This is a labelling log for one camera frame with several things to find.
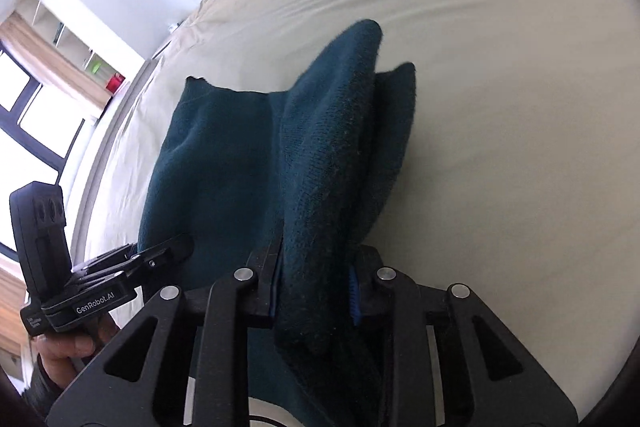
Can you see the white nightstand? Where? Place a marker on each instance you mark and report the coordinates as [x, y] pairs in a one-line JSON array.
[[162, 47]]

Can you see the person's left hand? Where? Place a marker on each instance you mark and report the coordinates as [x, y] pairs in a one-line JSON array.
[[67, 349]]

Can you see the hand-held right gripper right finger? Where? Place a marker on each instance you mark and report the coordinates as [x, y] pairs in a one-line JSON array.
[[354, 297]]

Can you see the white wall shelf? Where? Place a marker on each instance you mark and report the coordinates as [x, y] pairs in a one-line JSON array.
[[75, 42]]

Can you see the dark green sweater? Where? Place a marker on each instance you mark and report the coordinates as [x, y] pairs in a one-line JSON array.
[[320, 157]]

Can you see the white window ledge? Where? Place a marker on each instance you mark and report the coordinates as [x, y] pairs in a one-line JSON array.
[[100, 147]]

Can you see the green container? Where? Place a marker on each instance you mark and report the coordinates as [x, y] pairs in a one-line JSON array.
[[95, 68]]

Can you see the bed with beige sheet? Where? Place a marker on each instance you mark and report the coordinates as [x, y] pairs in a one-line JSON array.
[[500, 107]]

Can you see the red box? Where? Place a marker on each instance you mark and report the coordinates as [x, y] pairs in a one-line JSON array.
[[115, 83]]

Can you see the person's left forearm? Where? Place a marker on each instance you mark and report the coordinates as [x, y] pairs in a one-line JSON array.
[[42, 387]]

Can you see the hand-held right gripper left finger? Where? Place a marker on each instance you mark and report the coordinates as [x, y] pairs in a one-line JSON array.
[[262, 279]]

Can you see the window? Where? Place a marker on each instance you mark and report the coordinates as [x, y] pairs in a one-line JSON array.
[[30, 132]]

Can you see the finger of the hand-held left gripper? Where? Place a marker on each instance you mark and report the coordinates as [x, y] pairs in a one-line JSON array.
[[105, 262], [160, 252]]

